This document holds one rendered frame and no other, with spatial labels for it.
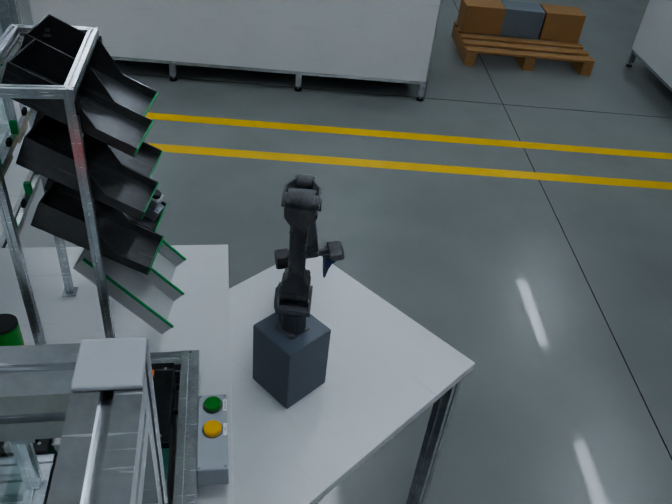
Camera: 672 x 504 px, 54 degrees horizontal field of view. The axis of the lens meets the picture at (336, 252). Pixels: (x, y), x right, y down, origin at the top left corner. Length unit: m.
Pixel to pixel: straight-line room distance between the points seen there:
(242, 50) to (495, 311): 2.97
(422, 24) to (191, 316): 3.75
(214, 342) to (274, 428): 0.34
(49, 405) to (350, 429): 1.44
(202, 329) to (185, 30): 3.71
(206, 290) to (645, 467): 1.95
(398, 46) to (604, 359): 2.95
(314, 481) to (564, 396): 1.79
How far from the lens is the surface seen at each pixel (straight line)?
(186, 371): 1.70
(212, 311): 2.00
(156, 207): 1.77
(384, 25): 5.27
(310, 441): 1.69
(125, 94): 1.65
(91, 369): 0.31
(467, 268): 3.71
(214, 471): 1.53
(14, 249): 1.62
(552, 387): 3.21
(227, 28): 5.32
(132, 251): 1.66
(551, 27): 7.00
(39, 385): 0.32
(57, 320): 2.04
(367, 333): 1.96
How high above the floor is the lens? 2.22
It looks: 37 degrees down
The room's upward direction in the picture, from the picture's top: 6 degrees clockwise
